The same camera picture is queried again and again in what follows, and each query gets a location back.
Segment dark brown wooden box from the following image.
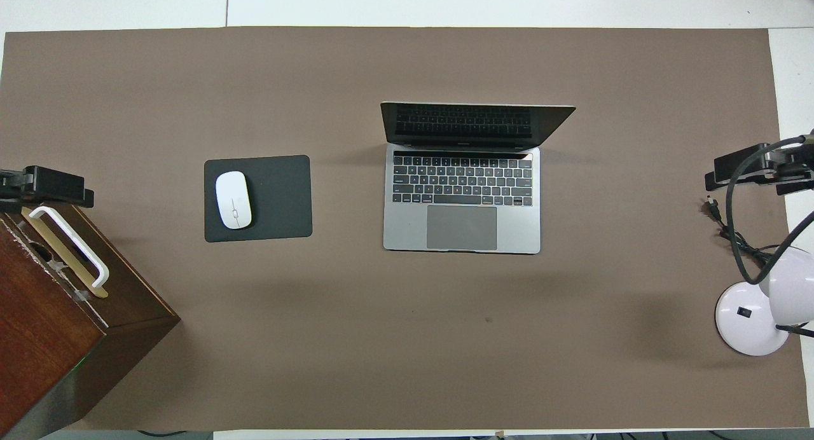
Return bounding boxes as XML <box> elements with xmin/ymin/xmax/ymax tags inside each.
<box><xmin>0</xmin><ymin>189</ymin><xmax>181</xmax><ymax>440</ymax></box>

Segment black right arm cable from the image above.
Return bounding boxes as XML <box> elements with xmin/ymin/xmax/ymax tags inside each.
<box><xmin>726</xmin><ymin>134</ymin><xmax>814</xmax><ymax>285</ymax></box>

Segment black lamp power cable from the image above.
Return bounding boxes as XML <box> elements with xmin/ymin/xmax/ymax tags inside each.
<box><xmin>701</xmin><ymin>196</ymin><xmax>780</xmax><ymax>266</ymax></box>

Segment white box handle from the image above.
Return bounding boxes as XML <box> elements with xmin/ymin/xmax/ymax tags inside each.
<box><xmin>29</xmin><ymin>205</ymin><xmax>111</xmax><ymax>290</ymax></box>

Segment black mouse pad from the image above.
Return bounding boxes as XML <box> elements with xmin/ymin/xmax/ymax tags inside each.
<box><xmin>203</xmin><ymin>155</ymin><xmax>314</xmax><ymax>244</ymax></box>

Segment white desk lamp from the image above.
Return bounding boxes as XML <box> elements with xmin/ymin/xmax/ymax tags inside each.
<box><xmin>715</xmin><ymin>245</ymin><xmax>814</xmax><ymax>357</ymax></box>

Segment white computer mouse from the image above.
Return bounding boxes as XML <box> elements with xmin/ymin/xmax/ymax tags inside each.
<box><xmin>215</xmin><ymin>170</ymin><xmax>253</xmax><ymax>230</ymax></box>

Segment silver grey laptop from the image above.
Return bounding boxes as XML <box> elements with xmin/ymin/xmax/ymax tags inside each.
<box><xmin>380</xmin><ymin>102</ymin><xmax>577</xmax><ymax>255</ymax></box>

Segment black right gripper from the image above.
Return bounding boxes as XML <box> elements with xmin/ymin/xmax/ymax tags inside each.
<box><xmin>704</xmin><ymin>142</ymin><xmax>814</xmax><ymax>196</ymax></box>

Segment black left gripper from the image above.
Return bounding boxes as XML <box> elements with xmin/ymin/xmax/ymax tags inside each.
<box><xmin>0</xmin><ymin>165</ymin><xmax>95</xmax><ymax>214</ymax></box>

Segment brass handle plate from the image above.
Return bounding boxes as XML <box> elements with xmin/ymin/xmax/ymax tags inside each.
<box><xmin>17</xmin><ymin>206</ymin><xmax>109</xmax><ymax>299</ymax></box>

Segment brown table mat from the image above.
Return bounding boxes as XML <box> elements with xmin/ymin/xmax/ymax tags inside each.
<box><xmin>0</xmin><ymin>26</ymin><xmax>810</xmax><ymax>432</ymax></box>

